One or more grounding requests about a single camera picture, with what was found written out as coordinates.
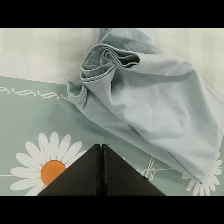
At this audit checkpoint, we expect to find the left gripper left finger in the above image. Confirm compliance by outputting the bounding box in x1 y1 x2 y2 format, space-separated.
37 143 102 197

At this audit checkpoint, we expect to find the light blue shirt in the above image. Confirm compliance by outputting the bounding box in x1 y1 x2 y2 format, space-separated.
66 28 224 184

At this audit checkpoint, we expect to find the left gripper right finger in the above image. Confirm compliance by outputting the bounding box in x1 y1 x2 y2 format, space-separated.
101 143 166 197

